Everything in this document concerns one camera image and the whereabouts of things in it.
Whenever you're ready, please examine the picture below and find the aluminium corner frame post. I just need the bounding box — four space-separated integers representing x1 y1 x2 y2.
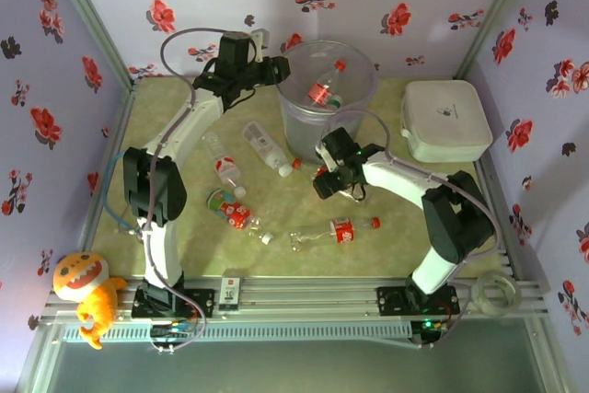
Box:
41 0 139 90
454 0 540 82

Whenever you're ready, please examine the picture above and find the translucent mesh plastic bin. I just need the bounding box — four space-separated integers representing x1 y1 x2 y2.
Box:
275 39 379 167

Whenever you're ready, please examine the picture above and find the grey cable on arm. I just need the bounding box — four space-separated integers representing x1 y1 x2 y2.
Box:
139 27 231 355
319 109 501 351

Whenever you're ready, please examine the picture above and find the control board with wires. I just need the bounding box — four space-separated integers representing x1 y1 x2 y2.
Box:
149 320 209 355

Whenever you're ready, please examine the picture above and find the control board with green light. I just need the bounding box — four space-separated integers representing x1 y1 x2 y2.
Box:
410 318 452 350

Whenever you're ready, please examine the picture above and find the clear bottle white barcode label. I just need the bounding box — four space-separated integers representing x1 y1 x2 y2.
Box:
241 121 295 179

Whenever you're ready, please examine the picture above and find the white plastic case with lock logo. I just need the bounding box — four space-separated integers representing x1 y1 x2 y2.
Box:
399 79 495 165

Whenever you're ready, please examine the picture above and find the grey slotted cable duct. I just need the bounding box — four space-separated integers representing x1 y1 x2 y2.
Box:
61 320 413 345

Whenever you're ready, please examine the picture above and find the blue cable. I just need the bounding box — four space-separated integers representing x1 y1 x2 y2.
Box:
102 151 140 235

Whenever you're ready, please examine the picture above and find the orange plush toy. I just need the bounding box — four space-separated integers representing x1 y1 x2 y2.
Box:
52 249 130 351

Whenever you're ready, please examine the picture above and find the clear tape roll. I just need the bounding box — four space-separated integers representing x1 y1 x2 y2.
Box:
473 272 524 318

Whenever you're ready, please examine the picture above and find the small white card black frame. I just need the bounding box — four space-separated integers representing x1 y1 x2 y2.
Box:
219 276 243 311

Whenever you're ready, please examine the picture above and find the aluminium front rail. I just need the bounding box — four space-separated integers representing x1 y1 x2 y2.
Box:
39 274 551 321

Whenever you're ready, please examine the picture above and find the clear bottle red white label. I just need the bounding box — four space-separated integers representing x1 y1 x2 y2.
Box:
203 132 247 197

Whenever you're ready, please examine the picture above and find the aluminium side rail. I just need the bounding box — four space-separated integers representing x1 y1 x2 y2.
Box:
476 153 528 283
77 79 139 251

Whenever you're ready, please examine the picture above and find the grey cable on right arm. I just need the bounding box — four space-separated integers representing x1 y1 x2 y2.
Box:
319 109 501 351

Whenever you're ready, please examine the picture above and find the grey cable on left arm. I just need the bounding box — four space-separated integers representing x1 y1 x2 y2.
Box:
139 27 231 355

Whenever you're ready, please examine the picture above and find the crushed bottle red label white cap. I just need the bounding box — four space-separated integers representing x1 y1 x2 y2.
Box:
206 187 275 247

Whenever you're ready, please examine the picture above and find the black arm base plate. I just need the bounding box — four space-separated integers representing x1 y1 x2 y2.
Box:
375 283 462 319
131 285 218 320

